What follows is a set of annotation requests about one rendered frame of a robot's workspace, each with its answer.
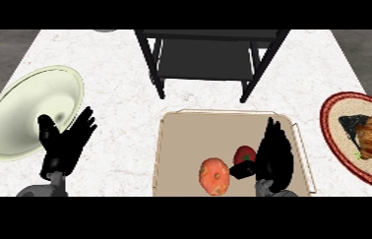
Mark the brown roasted food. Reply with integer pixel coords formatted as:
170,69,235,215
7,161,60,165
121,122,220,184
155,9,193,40
354,116,372,161

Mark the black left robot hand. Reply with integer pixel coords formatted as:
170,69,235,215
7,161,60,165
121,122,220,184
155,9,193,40
37,105,99,182

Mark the orange round fruit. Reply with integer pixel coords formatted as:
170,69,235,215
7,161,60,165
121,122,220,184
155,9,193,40
198,157,233,197

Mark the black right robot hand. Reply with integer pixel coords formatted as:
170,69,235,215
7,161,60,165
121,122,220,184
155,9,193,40
229,116,297,194

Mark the red tomato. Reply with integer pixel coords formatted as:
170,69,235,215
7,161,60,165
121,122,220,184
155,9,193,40
232,145,258,166

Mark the black tiered shelf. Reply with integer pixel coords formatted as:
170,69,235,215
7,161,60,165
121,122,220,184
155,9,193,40
134,29,292,104

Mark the pale green plate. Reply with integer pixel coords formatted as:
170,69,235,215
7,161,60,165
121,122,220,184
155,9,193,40
0,65,86,163

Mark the beige tray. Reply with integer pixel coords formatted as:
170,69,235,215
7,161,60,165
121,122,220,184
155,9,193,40
150,108,319,198

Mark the red rimmed woven plate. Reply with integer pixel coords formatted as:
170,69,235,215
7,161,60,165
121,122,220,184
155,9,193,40
319,90,372,186

